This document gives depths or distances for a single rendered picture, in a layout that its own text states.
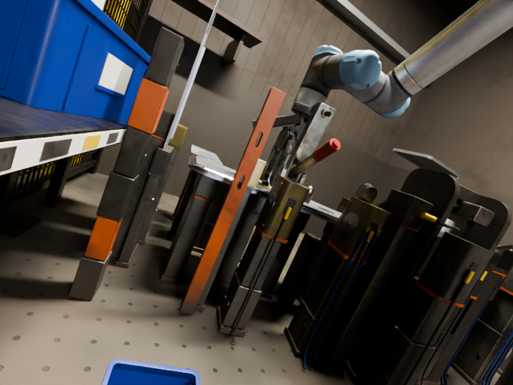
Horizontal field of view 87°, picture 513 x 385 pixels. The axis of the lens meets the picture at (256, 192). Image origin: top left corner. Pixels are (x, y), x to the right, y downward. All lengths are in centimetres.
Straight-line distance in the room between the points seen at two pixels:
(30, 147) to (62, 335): 37
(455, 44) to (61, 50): 65
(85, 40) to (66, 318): 43
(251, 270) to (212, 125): 242
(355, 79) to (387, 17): 341
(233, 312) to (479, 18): 73
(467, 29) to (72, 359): 86
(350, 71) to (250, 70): 244
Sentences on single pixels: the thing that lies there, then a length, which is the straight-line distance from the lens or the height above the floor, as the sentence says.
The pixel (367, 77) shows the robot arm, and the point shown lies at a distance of 64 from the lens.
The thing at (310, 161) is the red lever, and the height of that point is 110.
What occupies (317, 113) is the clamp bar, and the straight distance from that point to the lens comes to 56.
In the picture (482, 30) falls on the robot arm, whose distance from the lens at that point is 71.
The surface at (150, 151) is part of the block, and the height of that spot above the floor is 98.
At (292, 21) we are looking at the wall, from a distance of 330.
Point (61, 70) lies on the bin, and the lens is 39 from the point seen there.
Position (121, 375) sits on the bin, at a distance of 42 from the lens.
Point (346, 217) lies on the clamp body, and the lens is 63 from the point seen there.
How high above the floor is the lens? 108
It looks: 8 degrees down
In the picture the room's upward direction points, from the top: 23 degrees clockwise
